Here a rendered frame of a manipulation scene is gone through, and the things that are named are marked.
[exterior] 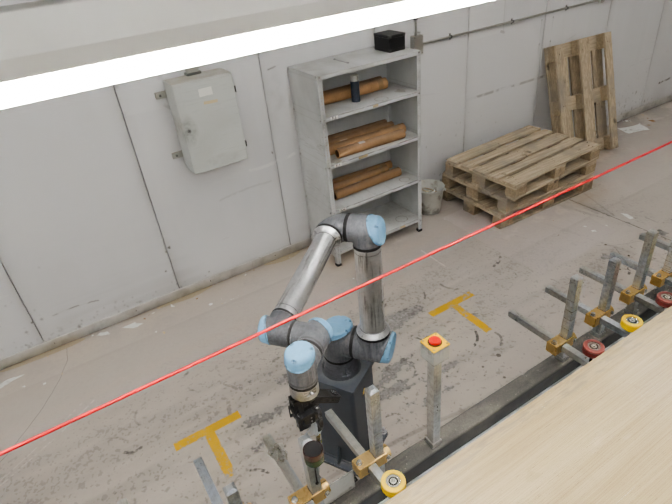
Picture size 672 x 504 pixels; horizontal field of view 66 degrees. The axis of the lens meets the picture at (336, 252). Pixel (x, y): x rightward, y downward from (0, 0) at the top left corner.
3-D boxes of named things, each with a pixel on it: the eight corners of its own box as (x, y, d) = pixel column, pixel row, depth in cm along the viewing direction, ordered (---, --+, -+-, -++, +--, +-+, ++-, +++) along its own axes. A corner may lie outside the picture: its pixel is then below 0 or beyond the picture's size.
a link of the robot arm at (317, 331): (300, 312, 166) (284, 337, 156) (334, 317, 162) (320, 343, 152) (304, 334, 171) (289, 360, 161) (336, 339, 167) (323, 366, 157)
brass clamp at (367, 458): (351, 467, 181) (350, 458, 178) (382, 448, 187) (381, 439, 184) (361, 480, 177) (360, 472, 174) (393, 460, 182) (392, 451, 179)
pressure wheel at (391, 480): (381, 510, 168) (379, 490, 162) (383, 487, 174) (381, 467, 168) (405, 513, 166) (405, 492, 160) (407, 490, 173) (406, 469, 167)
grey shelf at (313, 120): (311, 245, 461) (286, 66, 377) (392, 212, 497) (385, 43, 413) (337, 267, 428) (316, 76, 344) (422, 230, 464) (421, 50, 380)
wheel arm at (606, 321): (544, 293, 250) (545, 286, 248) (549, 290, 251) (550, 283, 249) (629, 342, 218) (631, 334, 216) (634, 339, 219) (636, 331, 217)
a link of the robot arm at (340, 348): (329, 338, 253) (326, 310, 244) (363, 343, 248) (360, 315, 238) (318, 360, 241) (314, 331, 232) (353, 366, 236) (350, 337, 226)
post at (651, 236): (624, 314, 250) (647, 229, 224) (628, 311, 251) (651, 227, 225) (630, 318, 247) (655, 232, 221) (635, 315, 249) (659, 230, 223)
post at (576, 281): (554, 362, 231) (570, 275, 205) (559, 358, 232) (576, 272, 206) (561, 366, 228) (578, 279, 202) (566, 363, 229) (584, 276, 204)
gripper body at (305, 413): (289, 417, 165) (284, 391, 159) (312, 405, 169) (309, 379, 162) (301, 434, 160) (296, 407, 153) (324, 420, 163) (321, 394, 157)
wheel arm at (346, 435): (325, 418, 200) (324, 411, 197) (332, 414, 201) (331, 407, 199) (393, 506, 168) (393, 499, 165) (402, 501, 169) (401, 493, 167)
